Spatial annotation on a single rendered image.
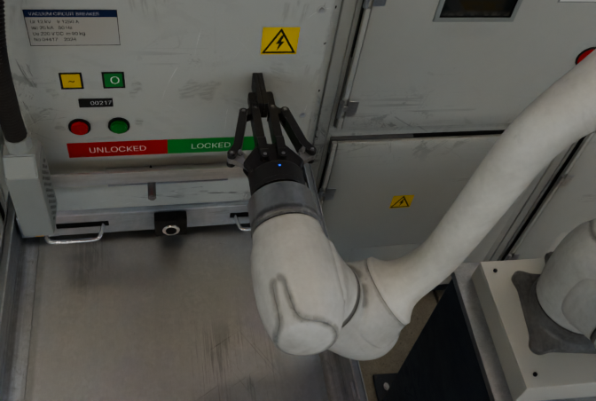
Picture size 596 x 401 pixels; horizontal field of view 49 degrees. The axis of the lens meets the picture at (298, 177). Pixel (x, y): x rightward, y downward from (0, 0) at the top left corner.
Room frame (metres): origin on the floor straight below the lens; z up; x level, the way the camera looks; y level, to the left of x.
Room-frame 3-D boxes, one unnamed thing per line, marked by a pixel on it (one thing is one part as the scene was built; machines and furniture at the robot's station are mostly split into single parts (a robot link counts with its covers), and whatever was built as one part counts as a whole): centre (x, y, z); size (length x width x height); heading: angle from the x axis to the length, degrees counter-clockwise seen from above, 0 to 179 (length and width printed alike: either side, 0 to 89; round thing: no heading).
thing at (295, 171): (0.59, 0.03, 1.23); 0.09 x 0.08 x 0.07; 18
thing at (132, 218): (0.74, 0.23, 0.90); 0.54 x 0.05 x 0.06; 108
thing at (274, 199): (0.52, 0.01, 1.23); 0.09 x 0.06 x 0.09; 108
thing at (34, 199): (0.59, 0.40, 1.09); 0.08 x 0.05 x 0.17; 18
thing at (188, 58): (0.72, 0.23, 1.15); 0.48 x 0.01 x 0.48; 108
